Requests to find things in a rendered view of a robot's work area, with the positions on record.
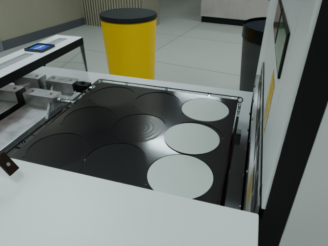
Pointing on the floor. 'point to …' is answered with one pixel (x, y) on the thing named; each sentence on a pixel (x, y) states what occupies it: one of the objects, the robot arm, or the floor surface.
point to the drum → (130, 41)
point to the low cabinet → (233, 10)
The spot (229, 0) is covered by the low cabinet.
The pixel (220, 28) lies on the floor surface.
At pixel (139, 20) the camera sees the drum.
